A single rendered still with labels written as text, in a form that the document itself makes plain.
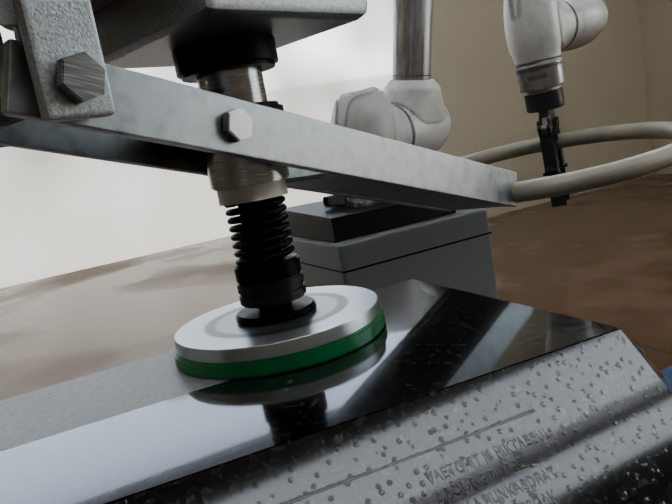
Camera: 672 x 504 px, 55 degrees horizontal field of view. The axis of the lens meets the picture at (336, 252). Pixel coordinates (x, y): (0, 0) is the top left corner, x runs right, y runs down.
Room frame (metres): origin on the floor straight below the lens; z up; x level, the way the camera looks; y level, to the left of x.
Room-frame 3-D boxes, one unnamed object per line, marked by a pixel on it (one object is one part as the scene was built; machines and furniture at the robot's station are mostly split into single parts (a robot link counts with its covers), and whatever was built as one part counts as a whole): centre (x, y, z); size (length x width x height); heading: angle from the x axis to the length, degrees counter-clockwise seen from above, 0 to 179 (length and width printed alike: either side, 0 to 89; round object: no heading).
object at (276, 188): (0.65, 0.07, 0.99); 0.07 x 0.07 x 0.04
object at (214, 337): (0.65, 0.07, 0.84); 0.21 x 0.21 x 0.01
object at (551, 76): (1.32, -0.47, 1.07); 0.09 x 0.09 x 0.06
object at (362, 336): (0.65, 0.07, 0.84); 0.22 x 0.22 x 0.04
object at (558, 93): (1.32, -0.47, 1.00); 0.08 x 0.07 x 0.09; 152
